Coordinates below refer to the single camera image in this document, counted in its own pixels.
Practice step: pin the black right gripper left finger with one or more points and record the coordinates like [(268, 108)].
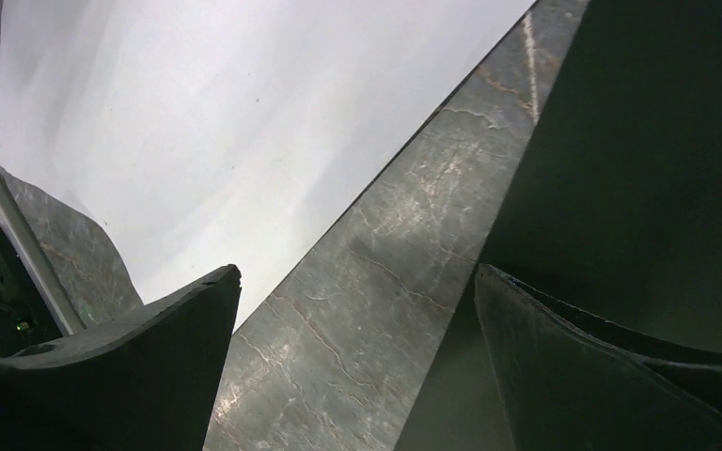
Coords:
[(145, 381)]

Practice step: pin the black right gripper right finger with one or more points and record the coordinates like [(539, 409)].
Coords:
[(571, 380)]

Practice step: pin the black folder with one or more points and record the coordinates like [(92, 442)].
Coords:
[(615, 207)]

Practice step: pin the white paper sheets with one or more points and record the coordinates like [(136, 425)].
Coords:
[(204, 133)]

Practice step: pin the aluminium frame rail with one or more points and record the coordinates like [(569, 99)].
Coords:
[(37, 264)]

